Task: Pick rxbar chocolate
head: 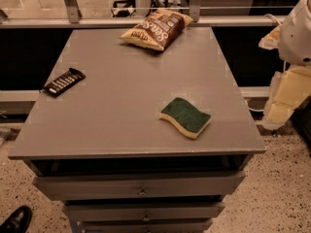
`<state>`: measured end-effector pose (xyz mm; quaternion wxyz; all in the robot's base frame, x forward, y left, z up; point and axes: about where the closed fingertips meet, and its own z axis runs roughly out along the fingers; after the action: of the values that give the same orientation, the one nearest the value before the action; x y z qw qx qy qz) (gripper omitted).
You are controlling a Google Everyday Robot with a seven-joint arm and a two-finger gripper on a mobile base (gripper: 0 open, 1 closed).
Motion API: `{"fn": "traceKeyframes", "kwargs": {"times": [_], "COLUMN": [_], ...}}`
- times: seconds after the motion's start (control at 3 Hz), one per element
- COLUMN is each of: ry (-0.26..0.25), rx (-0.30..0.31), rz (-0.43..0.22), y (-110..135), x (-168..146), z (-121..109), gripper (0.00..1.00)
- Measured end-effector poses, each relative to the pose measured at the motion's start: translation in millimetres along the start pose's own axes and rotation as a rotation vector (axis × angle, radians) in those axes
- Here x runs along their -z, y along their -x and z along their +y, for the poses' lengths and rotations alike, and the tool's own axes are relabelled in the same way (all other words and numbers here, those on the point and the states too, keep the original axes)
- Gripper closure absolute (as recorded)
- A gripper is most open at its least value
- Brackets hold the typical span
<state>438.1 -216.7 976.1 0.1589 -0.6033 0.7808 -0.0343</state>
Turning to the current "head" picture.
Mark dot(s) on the grey drawer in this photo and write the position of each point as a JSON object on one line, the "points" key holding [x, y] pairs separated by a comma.
{"points": [[153, 226], [144, 211], [139, 185]]}

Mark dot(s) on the middle grey drawer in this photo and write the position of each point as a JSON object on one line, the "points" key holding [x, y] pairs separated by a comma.
{"points": [[144, 211]]}

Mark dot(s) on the green and yellow sponge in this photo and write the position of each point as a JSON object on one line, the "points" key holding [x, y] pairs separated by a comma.
{"points": [[185, 117]]}

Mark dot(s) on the black shoe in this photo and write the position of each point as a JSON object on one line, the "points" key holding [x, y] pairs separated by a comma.
{"points": [[18, 221]]}

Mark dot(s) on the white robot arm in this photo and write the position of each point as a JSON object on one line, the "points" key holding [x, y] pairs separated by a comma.
{"points": [[300, 15]]}

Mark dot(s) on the cream foam-padded gripper finger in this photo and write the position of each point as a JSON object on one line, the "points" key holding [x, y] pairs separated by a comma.
{"points": [[290, 88]]}

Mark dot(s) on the black office chair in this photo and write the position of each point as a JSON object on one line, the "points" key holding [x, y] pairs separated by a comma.
{"points": [[123, 8]]}

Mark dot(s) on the top grey drawer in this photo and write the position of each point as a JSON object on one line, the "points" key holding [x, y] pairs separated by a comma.
{"points": [[139, 185]]}

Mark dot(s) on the bottom grey drawer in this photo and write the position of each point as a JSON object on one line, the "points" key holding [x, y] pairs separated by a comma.
{"points": [[153, 226]]}

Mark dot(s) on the brown and yellow chip bag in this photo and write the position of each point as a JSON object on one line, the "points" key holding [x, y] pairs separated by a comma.
{"points": [[158, 30]]}

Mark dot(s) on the grey drawer cabinet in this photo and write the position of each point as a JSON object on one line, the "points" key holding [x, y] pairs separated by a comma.
{"points": [[109, 123]]}

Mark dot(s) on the metal railing frame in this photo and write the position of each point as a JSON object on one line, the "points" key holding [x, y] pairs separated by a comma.
{"points": [[97, 13]]}

